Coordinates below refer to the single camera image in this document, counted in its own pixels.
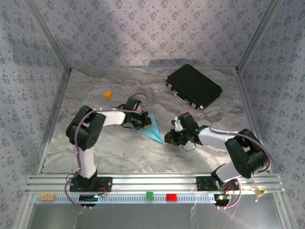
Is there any light blue paper sheet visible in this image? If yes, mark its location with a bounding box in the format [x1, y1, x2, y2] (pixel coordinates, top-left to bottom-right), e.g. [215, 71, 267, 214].
[140, 114, 165, 145]

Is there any black hard case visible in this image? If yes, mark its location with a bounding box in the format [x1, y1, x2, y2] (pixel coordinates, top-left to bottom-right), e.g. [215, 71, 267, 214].
[164, 63, 224, 112]

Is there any yellow folded paper piece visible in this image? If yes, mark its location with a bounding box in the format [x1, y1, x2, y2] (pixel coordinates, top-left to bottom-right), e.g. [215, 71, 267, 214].
[253, 188, 267, 198]

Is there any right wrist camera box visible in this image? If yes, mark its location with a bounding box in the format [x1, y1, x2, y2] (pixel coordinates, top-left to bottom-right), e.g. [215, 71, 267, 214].
[171, 116, 184, 131]

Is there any aluminium mounting rail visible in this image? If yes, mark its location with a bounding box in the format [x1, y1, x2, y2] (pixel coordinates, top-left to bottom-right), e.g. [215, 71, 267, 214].
[25, 173, 285, 194]

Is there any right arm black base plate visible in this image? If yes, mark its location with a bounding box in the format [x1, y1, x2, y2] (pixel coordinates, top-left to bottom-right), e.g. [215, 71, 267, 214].
[195, 176, 240, 191]

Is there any slotted grey cable duct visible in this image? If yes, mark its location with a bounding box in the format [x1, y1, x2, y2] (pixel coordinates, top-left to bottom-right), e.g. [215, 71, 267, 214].
[34, 193, 233, 205]

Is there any aluminium table side rail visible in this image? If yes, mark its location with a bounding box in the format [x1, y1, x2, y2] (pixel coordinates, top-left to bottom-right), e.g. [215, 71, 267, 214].
[234, 69, 273, 174]
[37, 69, 72, 175]

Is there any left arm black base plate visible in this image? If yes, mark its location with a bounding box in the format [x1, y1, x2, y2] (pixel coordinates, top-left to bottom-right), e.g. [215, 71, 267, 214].
[69, 177, 113, 193]

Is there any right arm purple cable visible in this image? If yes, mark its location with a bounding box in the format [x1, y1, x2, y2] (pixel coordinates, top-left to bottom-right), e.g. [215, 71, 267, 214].
[182, 110, 273, 210]

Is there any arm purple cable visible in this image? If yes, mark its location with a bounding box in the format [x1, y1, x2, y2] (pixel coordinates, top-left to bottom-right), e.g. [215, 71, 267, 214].
[64, 93, 151, 210]
[182, 110, 273, 210]

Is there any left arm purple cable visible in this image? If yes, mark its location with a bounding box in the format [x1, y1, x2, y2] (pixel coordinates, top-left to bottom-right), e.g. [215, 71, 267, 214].
[64, 93, 151, 210]

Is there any aluminium frame post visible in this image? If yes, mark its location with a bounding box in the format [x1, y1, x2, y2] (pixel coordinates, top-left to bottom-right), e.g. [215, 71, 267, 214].
[23, 0, 73, 73]
[235, 0, 285, 73]

